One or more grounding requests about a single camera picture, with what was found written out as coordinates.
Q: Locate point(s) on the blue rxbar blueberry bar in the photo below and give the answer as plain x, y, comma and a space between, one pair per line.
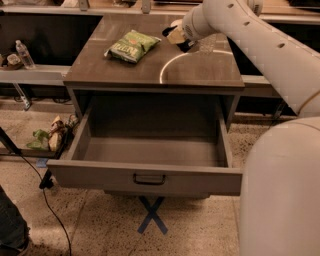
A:
184, 47

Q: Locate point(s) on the grey cabinet with counter top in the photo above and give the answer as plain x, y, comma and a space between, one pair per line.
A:
164, 67

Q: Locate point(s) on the blue tape cross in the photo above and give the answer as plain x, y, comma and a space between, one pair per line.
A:
152, 215

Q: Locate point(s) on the open grey top drawer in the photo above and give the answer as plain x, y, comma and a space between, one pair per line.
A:
183, 137

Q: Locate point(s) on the green chip bag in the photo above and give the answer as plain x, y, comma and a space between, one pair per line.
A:
132, 47

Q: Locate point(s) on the black tripod leg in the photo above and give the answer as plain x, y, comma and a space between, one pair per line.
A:
9, 148

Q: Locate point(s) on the snack items on ledge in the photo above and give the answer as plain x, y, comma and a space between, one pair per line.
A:
10, 62

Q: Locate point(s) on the tan snack bag on floor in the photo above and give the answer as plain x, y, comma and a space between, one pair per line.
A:
56, 133

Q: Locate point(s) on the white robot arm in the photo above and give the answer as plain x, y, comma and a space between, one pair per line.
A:
280, 191

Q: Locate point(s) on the person leg in jeans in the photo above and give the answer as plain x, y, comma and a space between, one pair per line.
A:
14, 232

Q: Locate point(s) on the white bowl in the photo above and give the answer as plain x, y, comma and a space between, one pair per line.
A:
177, 24

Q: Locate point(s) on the small water bottle on ledge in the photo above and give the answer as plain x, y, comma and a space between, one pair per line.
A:
24, 55

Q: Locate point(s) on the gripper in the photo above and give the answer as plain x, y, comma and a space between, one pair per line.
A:
187, 28

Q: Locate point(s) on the clear water bottle on counter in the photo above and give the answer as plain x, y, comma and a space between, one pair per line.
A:
207, 45

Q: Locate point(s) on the black drawer handle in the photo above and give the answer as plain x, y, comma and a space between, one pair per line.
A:
153, 180

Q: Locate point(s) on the green snack bag on floor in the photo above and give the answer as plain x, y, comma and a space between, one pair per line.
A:
40, 141

